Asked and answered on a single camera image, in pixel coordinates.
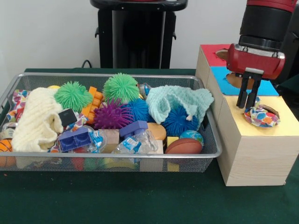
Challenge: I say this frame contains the blue spiky rubber ball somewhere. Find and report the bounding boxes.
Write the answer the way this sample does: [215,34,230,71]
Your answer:
[161,106,204,137]
[126,98,150,123]

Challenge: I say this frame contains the purple toy building brick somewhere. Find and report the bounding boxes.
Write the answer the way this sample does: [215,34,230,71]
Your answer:
[57,129,92,154]

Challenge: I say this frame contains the purple spiky rubber ball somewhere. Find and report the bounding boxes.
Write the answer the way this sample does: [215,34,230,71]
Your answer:
[93,98,135,130]

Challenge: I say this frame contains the brown toy football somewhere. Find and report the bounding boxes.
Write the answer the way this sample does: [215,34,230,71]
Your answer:
[164,138,203,154]

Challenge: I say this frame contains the cream knitted cloth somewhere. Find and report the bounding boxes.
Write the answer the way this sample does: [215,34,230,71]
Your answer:
[10,87,64,154]

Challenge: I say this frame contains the globe print ball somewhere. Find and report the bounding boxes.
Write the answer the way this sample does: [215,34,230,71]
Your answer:
[178,130,205,147]

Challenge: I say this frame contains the polka dot cloth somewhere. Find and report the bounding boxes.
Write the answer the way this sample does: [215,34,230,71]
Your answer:
[244,97,281,128]

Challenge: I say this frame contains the black upright panel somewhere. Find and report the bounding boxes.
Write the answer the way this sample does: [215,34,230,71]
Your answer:
[280,4,299,81]

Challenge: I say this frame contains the dark green table cloth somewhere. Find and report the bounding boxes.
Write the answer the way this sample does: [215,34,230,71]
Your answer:
[277,76,299,95]
[0,68,299,224]

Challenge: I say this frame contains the wooden box with three holes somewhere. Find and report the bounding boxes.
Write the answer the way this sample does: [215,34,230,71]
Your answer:
[195,44,299,187]

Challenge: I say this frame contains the mint knitted cloth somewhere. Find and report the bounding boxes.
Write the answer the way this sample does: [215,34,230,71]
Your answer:
[145,85,215,125]

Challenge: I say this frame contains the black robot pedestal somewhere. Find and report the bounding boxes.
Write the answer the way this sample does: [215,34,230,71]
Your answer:
[90,0,189,70]

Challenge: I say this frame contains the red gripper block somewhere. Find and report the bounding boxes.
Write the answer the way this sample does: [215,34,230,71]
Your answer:
[227,43,286,110]

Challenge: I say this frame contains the shallow wire mesh bin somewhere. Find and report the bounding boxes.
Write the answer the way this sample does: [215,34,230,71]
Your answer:
[0,72,223,173]

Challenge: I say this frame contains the green spiky rubber ball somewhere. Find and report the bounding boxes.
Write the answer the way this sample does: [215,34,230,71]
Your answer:
[54,81,94,112]
[102,72,140,103]

